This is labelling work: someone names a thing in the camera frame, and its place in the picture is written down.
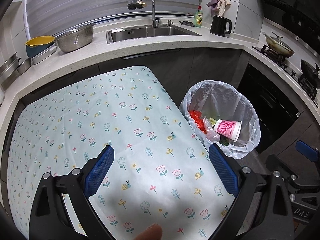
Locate grey window blind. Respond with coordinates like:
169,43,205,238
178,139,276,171
23,0,200,38

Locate chrome kitchen faucet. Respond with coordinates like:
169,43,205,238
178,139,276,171
126,0,164,29

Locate black range hood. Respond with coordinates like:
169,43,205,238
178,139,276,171
260,0,319,32

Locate steel tray under bowl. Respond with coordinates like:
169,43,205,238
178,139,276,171
31,43,57,65

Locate dark scrubber on counter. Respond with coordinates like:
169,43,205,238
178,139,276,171
180,21,195,27

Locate black gas stove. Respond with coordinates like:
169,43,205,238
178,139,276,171
253,45,319,105

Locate trash bin with plastic bag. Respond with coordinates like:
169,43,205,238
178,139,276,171
180,80,261,159

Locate red plastic wrapper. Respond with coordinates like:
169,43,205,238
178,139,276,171
189,110,207,134

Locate green dish soap bottle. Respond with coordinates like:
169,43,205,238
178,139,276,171
194,5,203,28

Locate stainless steel sink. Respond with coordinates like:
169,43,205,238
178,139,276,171
106,25,200,44

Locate hanging purple beige cloths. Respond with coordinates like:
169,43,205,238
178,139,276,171
206,0,231,17

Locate floral light green tablecloth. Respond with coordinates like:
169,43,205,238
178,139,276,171
7,66,233,239

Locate person's hand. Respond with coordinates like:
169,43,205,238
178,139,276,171
134,223,163,240

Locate pan with glass lid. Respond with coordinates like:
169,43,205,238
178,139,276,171
263,31,295,57

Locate black electric kettle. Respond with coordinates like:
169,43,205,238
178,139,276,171
210,15,232,36

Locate large steel mixing bowl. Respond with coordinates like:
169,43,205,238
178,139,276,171
55,23,95,53

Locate yellow teal plastic bowl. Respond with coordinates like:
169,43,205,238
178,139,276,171
25,35,55,58

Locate yellow green snack wrapper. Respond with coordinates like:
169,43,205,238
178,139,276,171
207,118,217,127

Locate black wok on stove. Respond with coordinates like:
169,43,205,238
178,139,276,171
300,59,319,82

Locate pink patterned paper cup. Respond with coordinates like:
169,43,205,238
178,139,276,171
214,119,242,141

